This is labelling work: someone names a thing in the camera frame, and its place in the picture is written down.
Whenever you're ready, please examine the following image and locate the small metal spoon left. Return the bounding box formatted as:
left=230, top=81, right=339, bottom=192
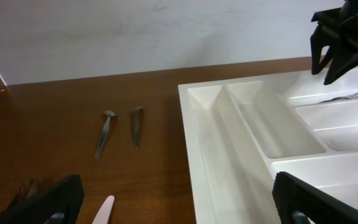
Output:
left=94, top=110, right=116, bottom=159

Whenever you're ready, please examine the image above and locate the small metal spoon right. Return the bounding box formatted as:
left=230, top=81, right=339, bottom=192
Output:
left=132, top=106, right=143, bottom=149

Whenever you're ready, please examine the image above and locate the small metal spoon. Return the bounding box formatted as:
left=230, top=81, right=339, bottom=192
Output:
left=94, top=110, right=116, bottom=159
left=132, top=106, right=143, bottom=149

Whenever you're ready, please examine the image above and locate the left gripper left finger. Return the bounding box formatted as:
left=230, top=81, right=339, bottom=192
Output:
left=0, top=174, right=85, bottom=224

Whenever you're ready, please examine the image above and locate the pink plastic knife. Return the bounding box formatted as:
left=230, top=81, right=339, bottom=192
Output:
left=92, top=195, right=115, bottom=224

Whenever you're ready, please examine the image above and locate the white cutlery tray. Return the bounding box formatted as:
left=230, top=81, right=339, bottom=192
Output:
left=178, top=67, right=358, bottom=223

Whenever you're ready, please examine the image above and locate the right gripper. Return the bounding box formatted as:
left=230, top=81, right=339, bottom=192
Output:
left=310, top=0, right=358, bottom=85

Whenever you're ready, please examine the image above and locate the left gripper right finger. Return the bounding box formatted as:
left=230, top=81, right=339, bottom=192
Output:
left=272, top=172, right=358, bottom=224

